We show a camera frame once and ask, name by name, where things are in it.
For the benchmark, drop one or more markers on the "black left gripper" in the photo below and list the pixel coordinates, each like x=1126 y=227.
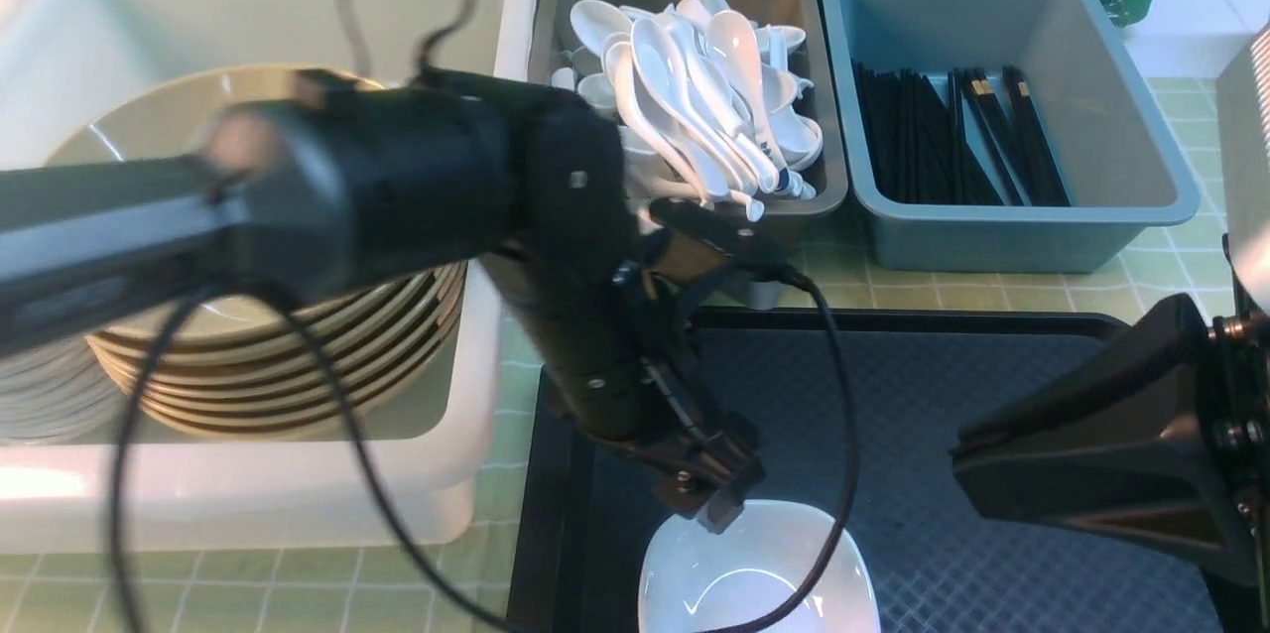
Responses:
x=607 y=307

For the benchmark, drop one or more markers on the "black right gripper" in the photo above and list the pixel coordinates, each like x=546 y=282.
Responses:
x=1160 y=440

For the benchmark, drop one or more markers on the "white square dish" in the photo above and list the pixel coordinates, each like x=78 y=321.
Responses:
x=693 y=580

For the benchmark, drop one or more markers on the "white spoon with blue tip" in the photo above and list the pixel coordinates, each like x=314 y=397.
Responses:
x=750 y=155

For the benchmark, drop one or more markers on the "tan noodle bowl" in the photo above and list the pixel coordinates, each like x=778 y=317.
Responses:
x=174 y=118

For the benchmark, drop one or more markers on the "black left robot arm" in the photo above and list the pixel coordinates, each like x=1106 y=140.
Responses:
x=302 y=200

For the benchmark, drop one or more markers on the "blue plastic chopstick bin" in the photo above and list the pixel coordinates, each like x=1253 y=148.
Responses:
x=1115 y=152

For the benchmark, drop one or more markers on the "bundle of black chopsticks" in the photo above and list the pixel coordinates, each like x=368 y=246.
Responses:
x=969 y=140

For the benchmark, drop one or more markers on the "pile of white spoons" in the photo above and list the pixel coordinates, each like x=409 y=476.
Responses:
x=653 y=82

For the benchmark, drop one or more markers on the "stack of tan bowls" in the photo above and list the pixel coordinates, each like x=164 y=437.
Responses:
x=380 y=345

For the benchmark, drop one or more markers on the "grey plastic spoon bin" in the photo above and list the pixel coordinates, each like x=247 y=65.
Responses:
x=555 y=45

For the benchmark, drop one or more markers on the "stack of white dishes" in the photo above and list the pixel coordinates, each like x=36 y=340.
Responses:
x=55 y=393

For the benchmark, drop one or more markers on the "large white plastic tub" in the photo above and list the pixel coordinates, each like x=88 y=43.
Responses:
x=67 y=61

